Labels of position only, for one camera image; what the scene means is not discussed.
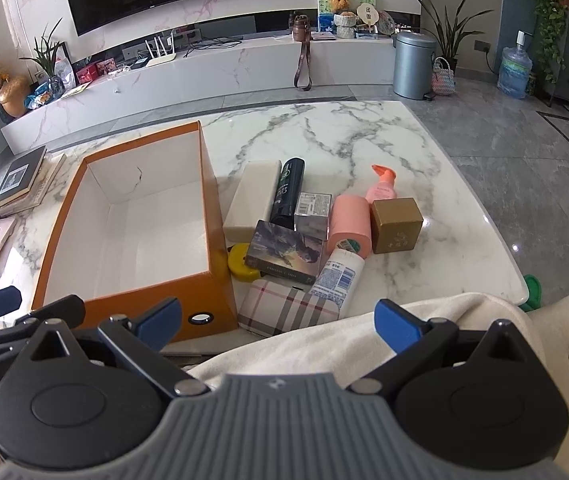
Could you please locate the dark cover book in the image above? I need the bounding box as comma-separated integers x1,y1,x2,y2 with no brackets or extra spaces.
0,145,48,209

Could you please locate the trailing ivy plant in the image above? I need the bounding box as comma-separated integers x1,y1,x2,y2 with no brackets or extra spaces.
514,0,569,85

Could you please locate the round hand fan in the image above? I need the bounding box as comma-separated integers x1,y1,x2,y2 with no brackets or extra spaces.
357,2,380,29

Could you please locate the white router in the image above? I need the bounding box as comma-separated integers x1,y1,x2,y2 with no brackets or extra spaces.
143,31,176,69

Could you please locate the cream blanket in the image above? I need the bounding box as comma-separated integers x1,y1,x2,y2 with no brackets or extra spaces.
184,287,547,393

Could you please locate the gold vase with dried flowers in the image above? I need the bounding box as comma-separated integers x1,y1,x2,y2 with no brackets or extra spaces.
0,60,33,119

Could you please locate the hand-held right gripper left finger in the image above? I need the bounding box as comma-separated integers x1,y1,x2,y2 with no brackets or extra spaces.
28,297,211,401

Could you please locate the grey trash can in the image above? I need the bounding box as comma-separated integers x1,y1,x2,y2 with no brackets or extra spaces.
393,30,438,101

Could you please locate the green object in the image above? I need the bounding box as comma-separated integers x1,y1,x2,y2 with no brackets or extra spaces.
521,274,543,312

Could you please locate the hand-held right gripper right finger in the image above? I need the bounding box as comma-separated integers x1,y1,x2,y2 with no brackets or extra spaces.
350,299,531,401

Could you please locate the white marble TV cabinet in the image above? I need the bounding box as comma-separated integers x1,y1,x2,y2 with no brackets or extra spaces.
1,34,401,157

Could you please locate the long-leaf potted plant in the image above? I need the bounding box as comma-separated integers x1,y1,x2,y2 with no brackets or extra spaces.
411,0,495,77

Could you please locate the white box with orange rim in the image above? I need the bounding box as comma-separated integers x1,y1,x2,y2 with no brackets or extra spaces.
31,121,239,343

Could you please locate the pink spray bottle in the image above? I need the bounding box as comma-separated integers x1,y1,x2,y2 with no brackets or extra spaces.
365,164,398,204

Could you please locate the white tube with blue label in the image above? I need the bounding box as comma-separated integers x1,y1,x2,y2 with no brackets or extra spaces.
308,247,365,308

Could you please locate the woven handbag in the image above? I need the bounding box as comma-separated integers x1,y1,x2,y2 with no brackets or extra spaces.
431,57,458,97

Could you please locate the green plant in glass vase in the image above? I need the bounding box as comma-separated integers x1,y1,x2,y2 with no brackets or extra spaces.
19,19,66,97

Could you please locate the decorative plate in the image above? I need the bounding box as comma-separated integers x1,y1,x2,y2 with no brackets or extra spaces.
376,10,396,39

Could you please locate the red box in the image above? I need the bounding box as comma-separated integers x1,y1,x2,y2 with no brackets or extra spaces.
76,59,118,85

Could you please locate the cream rectangular box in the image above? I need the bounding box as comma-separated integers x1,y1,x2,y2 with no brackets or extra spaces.
222,160,283,244

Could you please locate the blue snack bag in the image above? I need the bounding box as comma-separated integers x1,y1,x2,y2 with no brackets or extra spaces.
25,82,68,109

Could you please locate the plaid case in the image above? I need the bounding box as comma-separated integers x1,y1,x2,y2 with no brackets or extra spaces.
237,279,341,338

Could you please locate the small silver box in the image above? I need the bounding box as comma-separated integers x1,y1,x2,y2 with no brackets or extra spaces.
293,192,333,241

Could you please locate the blue water jug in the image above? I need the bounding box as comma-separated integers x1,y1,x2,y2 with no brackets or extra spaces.
496,30,534,100

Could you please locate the white round container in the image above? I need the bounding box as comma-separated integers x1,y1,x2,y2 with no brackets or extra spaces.
333,10,358,40

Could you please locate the gold cube box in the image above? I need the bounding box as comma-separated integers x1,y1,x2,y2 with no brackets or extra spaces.
369,197,424,255

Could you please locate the dark illustrated box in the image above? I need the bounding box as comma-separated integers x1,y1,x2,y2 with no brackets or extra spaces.
245,220,327,281

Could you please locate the pink cylinder container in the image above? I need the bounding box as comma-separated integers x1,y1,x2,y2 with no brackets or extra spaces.
327,194,374,259

